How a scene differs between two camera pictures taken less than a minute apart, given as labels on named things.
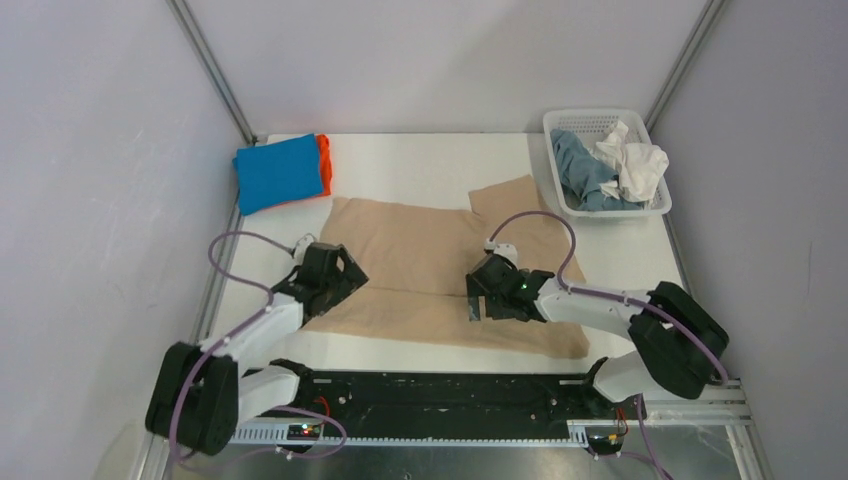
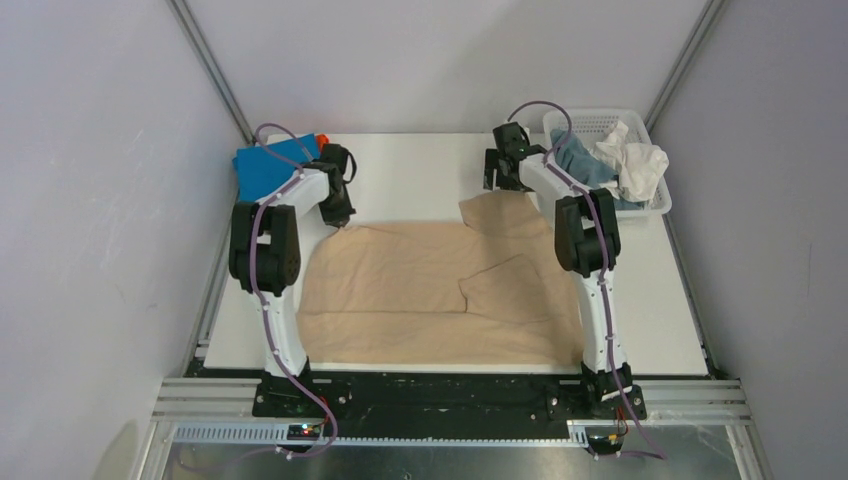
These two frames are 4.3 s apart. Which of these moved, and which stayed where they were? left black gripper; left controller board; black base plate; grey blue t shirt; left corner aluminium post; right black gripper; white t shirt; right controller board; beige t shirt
Moved: left black gripper; right black gripper; beige t shirt
Stayed: left controller board; black base plate; grey blue t shirt; white t shirt; right controller board; left corner aluminium post
